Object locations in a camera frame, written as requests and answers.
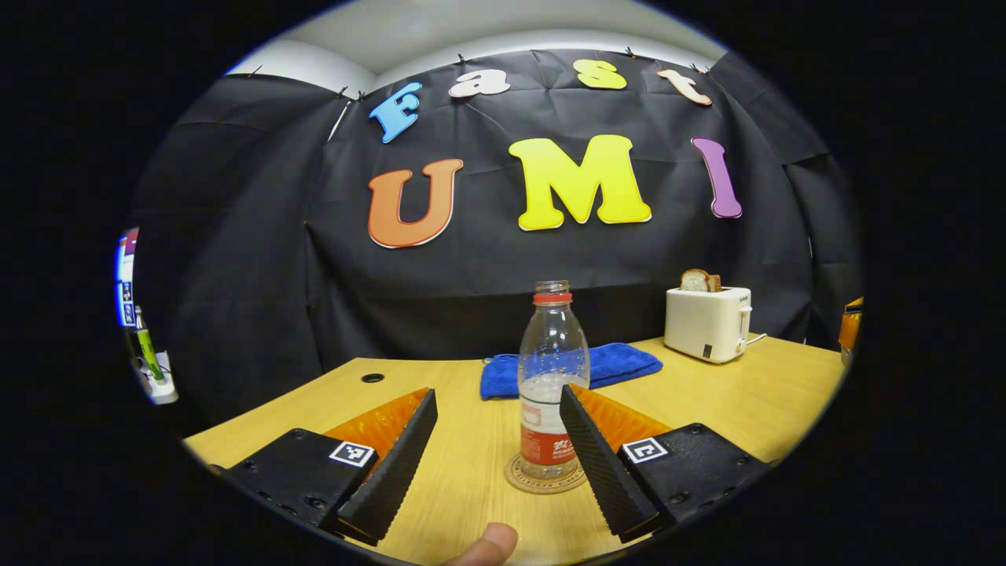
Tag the pale bread slice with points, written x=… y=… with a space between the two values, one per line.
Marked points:
x=694 y=281

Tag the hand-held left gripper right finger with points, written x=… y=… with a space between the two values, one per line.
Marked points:
x=601 y=472

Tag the white toaster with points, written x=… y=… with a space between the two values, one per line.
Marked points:
x=703 y=322

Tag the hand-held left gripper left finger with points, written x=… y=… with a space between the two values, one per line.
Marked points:
x=397 y=472

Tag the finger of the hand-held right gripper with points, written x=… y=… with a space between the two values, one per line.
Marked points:
x=850 y=322

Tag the clear plastic water bottle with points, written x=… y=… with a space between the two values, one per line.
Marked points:
x=550 y=354

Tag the brown bread slice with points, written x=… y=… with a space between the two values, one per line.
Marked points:
x=714 y=283

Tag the round cork coaster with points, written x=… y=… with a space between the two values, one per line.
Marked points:
x=523 y=481

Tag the computer monitor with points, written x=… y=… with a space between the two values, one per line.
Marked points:
x=126 y=275

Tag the blue folded towel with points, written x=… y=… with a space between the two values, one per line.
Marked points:
x=621 y=363

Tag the green drink bottle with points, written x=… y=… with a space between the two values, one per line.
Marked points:
x=149 y=354

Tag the black backdrop cloth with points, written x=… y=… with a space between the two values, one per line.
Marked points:
x=275 y=275

